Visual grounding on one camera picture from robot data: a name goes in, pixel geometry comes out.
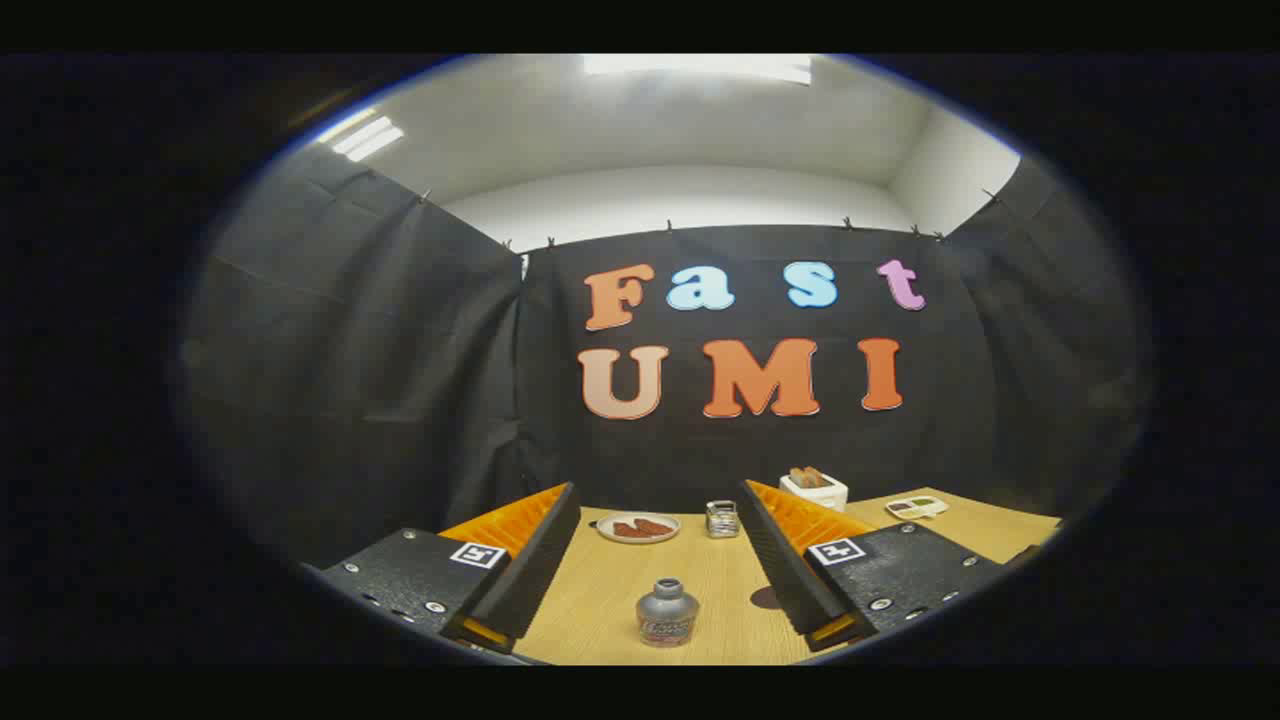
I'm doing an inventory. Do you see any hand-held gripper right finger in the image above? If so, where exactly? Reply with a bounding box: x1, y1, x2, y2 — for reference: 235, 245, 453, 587
738, 479, 1006, 653

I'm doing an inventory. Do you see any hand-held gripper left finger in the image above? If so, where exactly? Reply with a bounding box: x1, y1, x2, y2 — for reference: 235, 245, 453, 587
318, 482, 583, 656

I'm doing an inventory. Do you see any silver juice bottle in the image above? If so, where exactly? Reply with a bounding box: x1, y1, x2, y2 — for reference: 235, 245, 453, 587
636, 578, 700, 648

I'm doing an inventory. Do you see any white toaster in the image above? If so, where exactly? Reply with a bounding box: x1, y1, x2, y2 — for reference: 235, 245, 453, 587
779, 470, 849, 513

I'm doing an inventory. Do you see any wooden table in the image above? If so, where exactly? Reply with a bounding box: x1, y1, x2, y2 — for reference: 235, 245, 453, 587
512, 487, 1063, 666

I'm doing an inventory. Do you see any white plate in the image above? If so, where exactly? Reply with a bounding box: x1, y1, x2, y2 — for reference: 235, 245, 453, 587
596, 512, 682, 544

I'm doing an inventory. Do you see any ceiling light panel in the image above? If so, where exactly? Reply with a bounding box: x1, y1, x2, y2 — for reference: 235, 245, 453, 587
330, 115, 406, 163

